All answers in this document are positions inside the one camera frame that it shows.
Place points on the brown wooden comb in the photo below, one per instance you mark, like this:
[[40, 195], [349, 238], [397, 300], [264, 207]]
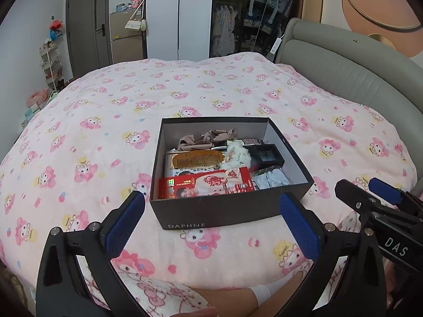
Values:
[[197, 159]]

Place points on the black cardboard shoe box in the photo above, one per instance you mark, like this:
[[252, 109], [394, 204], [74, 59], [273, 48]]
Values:
[[222, 210]]

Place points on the grey door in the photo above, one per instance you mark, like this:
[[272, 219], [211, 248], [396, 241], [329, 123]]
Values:
[[88, 35]]

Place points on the grey padded bed headboard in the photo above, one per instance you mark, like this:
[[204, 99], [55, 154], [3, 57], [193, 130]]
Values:
[[362, 70]]

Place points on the red printed packet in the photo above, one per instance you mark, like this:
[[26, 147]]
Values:
[[217, 182]]

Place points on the white shelf rack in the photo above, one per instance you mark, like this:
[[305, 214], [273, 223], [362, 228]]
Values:
[[52, 65]]

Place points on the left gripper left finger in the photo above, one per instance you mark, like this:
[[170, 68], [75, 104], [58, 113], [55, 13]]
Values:
[[120, 223]]

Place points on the white wardrobe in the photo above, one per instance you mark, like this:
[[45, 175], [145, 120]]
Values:
[[178, 29]]

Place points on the small black box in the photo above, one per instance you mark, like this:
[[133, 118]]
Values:
[[264, 156]]

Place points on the grey plastic wrapped item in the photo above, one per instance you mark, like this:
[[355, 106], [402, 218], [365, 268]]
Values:
[[271, 178]]

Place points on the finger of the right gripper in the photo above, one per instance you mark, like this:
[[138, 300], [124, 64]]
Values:
[[353, 196], [392, 195]]

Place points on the white fluffy heart plush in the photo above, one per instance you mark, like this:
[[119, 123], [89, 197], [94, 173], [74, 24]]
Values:
[[237, 156]]

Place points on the pink cartoon print blanket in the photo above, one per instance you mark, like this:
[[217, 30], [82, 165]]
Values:
[[95, 143]]

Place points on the brown folded cloth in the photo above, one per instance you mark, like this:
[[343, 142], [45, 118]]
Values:
[[207, 140]]

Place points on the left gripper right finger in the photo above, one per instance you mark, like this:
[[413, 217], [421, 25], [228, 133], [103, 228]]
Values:
[[304, 225]]

